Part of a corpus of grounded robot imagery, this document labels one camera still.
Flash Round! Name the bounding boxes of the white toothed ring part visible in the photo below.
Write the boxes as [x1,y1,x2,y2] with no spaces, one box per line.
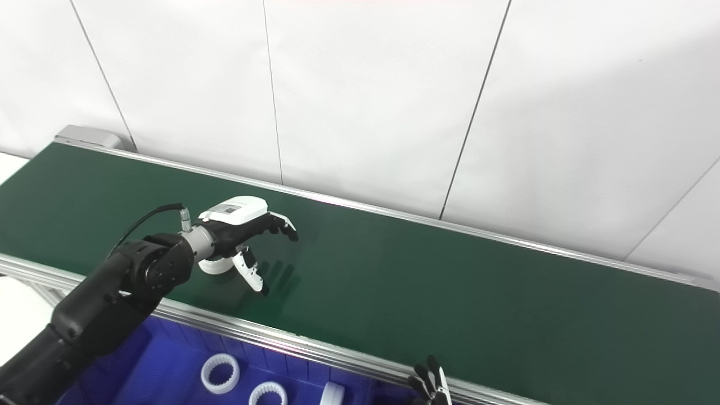
[201,353,241,394]
[249,381,289,405]

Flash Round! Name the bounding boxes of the aluminium conveyor support leg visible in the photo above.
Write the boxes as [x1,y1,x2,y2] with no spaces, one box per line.
[25,278,62,307]

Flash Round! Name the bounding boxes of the blue bin with white parts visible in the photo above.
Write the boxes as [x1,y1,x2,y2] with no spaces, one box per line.
[53,315,372,405]

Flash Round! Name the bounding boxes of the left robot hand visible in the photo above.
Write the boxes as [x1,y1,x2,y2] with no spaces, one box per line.
[197,196,299,296]

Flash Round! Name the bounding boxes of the green conveyor belt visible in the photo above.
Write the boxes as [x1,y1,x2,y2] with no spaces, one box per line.
[0,125,720,405]
[0,142,720,405]

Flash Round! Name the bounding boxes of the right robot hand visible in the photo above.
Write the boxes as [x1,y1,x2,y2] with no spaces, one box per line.
[408,354,452,405]

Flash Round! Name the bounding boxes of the grey conveyor end housing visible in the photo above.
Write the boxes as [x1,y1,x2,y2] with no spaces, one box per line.
[55,125,137,152]

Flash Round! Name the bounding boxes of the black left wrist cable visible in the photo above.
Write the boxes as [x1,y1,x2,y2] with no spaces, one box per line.
[104,202,195,259]

